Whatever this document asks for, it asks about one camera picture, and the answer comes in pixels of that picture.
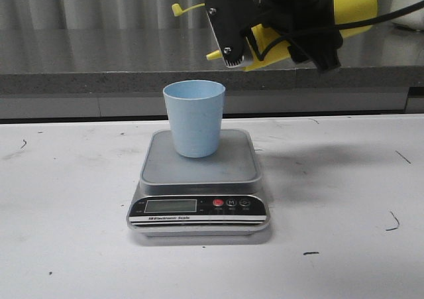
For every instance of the white object on counter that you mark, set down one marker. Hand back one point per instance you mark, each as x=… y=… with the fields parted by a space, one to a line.
x=413 y=20

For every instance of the silver electronic kitchen scale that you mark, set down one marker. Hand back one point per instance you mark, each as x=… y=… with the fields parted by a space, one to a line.
x=217 y=199

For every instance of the light blue plastic cup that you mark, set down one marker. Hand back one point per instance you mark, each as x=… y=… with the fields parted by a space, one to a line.
x=195 y=112

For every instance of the white pleated curtain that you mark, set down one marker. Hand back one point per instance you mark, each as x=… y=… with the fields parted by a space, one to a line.
x=98 y=14

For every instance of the yellow squeeze bottle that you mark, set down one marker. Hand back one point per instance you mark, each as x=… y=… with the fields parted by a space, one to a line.
x=346 y=11

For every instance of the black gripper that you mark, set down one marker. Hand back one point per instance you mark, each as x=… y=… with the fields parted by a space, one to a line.
x=256 y=33

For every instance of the grey stone counter ledge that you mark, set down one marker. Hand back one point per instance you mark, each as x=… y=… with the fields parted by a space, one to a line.
x=38 y=62

